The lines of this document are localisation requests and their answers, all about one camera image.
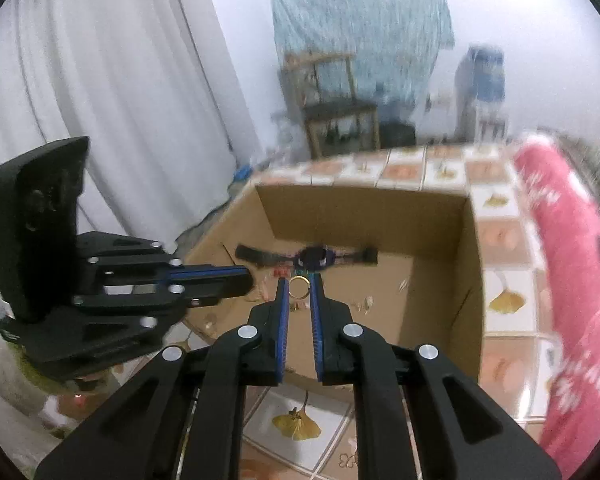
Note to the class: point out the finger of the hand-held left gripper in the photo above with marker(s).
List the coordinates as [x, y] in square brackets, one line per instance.
[210, 292]
[130, 252]

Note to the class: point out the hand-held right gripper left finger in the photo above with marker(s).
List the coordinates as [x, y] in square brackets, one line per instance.
[281, 330]

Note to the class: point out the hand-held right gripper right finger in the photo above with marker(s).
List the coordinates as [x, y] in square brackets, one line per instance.
[317, 330]

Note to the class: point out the brown cardboard box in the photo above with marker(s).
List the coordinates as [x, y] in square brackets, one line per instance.
[430, 260]

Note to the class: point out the small blue item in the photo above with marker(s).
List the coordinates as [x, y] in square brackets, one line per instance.
[240, 173]

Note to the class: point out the white curtain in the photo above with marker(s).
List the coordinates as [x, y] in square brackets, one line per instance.
[105, 85]

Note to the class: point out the black bin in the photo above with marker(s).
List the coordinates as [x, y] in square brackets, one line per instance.
[397, 135]

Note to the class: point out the wooden chair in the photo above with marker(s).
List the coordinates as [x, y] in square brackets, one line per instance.
[340, 110]

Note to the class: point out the pink floral blanket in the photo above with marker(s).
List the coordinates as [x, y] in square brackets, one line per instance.
[570, 260]

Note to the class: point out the blue water jug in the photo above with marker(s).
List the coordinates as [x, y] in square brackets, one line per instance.
[480, 75]

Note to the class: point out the teal patterned cloth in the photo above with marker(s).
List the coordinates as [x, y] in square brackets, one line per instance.
[370, 20]

